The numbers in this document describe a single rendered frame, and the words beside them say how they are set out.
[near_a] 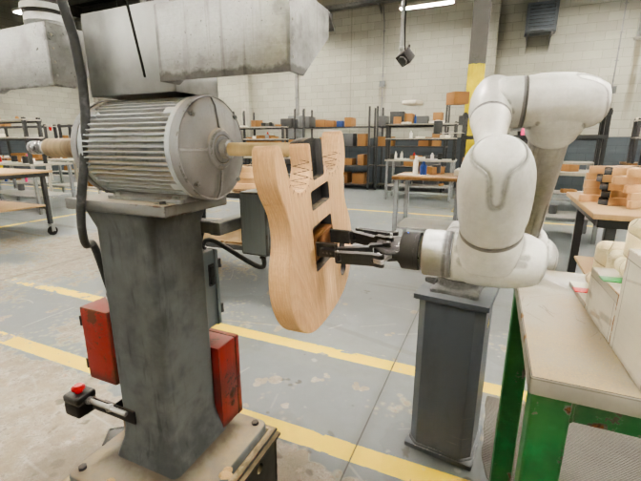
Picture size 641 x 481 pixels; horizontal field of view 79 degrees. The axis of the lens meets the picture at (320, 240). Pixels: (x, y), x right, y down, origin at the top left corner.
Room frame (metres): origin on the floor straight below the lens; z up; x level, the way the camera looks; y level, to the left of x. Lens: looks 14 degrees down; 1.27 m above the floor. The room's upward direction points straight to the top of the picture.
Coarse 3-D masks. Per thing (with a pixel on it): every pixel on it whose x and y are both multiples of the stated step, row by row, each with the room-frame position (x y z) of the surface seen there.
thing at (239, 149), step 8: (232, 144) 0.95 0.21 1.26; (240, 144) 0.94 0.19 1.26; (248, 144) 0.93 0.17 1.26; (256, 144) 0.92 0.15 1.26; (264, 144) 0.91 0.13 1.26; (272, 144) 0.91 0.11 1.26; (280, 144) 0.90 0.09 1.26; (288, 144) 0.89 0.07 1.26; (232, 152) 0.95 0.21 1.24; (240, 152) 0.94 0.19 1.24; (248, 152) 0.93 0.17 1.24; (288, 152) 0.88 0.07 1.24
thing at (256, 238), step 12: (240, 192) 1.19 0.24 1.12; (252, 192) 1.17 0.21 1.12; (240, 204) 1.19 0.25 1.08; (252, 204) 1.17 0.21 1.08; (240, 216) 1.19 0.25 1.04; (252, 216) 1.17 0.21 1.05; (264, 216) 1.15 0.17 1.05; (252, 228) 1.17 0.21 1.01; (264, 228) 1.15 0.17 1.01; (204, 240) 1.20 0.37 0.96; (216, 240) 1.20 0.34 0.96; (252, 240) 1.17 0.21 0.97; (264, 240) 1.15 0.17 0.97; (252, 252) 1.17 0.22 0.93; (264, 252) 1.15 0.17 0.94; (252, 264) 1.20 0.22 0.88; (264, 264) 1.20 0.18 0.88
